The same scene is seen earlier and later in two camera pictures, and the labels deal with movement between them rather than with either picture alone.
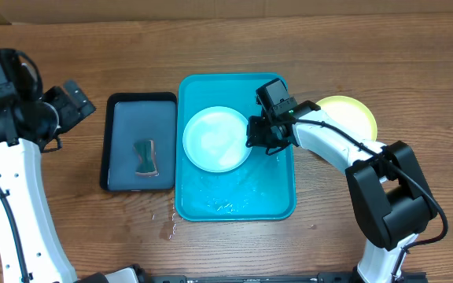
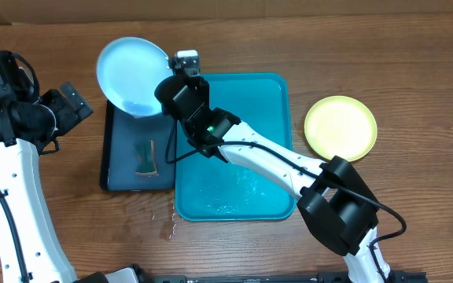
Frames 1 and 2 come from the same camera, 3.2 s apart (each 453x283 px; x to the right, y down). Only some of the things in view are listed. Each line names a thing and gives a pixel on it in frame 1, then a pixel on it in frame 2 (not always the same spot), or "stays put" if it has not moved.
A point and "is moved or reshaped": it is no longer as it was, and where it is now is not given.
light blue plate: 215,139 is moved or reshaped
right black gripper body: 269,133 to 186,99
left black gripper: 72,112 stays put
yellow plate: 350,115 stays put
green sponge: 146,166 stays put
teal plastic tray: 262,189 stays put
